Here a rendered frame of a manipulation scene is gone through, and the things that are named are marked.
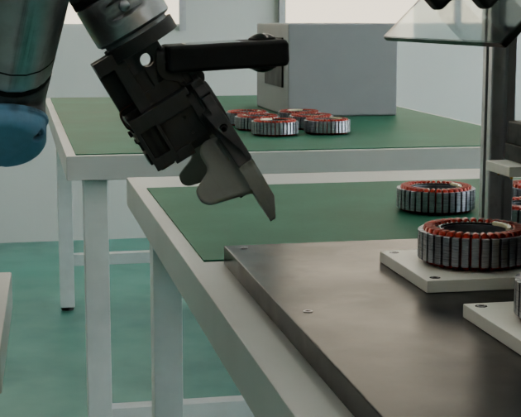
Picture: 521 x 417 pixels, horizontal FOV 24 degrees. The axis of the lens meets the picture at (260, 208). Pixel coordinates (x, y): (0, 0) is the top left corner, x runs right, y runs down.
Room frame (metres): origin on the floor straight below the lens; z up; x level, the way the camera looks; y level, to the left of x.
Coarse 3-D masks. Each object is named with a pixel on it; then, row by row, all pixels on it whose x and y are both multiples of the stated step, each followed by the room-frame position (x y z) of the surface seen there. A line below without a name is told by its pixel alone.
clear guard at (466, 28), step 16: (464, 0) 0.87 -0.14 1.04; (512, 0) 0.78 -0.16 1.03; (416, 16) 0.94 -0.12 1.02; (432, 16) 0.90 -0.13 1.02; (448, 16) 0.87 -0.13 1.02; (464, 16) 0.84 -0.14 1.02; (480, 16) 0.81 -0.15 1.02; (496, 16) 0.78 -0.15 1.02; (512, 16) 0.76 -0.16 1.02; (400, 32) 0.93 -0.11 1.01; (416, 32) 0.90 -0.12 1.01; (432, 32) 0.87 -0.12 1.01; (448, 32) 0.83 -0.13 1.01; (464, 32) 0.81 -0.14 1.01; (480, 32) 0.78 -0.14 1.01; (496, 32) 0.75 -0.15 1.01; (512, 32) 0.73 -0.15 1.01
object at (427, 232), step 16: (432, 224) 1.19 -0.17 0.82; (448, 224) 1.21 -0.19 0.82; (464, 224) 1.22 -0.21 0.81; (480, 224) 1.21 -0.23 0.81; (496, 224) 1.20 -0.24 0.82; (512, 224) 1.19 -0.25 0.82; (432, 240) 1.15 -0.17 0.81; (448, 240) 1.14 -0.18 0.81; (464, 240) 1.13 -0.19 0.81; (480, 240) 1.13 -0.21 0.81; (496, 240) 1.13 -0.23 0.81; (512, 240) 1.13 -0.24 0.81; (432, 256) 1.15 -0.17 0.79; (448, 256) 1.14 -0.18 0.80; (464, 256) 1.13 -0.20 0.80; (480, 256) 1.13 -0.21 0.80; (496, 256) 1.13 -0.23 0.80; (512, 256) 1.13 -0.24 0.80
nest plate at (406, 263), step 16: (384, 256) 1.23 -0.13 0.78; (400, 256) 1.21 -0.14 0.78; (416, 256) 1.21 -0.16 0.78; (400, 272) 1.17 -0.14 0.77; (416, 272) 1.13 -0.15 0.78; (432, 272) 1.13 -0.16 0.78; (448, 272) 1.13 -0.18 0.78; (464, 272) 1.13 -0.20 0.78; (480, 272) 1.13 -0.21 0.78; (496, 272) 1.13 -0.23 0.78; (512, 272) 1.13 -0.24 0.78; (432, 288) 1.10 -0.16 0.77; (448, 288) 1.10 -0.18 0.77; (464, 288) 1.10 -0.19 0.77; (480, 288) 1.11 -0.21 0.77; (496, 288) 1.11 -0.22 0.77; (512, 288) 1.11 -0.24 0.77
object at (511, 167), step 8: (520, 120) 1.22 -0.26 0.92; (512, 128) 1.21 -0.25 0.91; (520, 128) 1.19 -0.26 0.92; (512, 136) 1.21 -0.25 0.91; (520, 136) 1.19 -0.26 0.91; (512, 144) 1.21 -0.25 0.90; (520, 144) 1.19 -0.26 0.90; (504, 152) 1.23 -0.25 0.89; (512, 152) 1.21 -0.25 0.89; (520, 152) 1.19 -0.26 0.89; (496, 160) 1.22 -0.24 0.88; (504, 160) 1.22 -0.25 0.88; (512, 160) 1.21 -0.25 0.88; (520, 160) 1.19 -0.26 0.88; (488, 168) 1.21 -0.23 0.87; (496, 168) 1.19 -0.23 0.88; (504, 168) 1.17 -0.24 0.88; (512, 168) 1.16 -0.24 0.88; (520, 168) 1.16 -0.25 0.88; (512, 176) 1.16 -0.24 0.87; (520, 176) 1.16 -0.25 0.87
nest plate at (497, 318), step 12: (468, 312) 0.99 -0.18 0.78; (480, 312) 0.97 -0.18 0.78; (492, 312) 0.97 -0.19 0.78; (504, 312) 0.97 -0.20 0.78; (480, 324) 0.96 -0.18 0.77; (492, 324) 0.94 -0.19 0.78; (504, 324) 0.93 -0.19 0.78; (516, 324) 0.93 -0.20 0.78; (492, 336) 0.94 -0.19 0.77; (504, 336) 0.91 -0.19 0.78; (516, 336) 0.90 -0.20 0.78; (516, 348) 0.89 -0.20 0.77
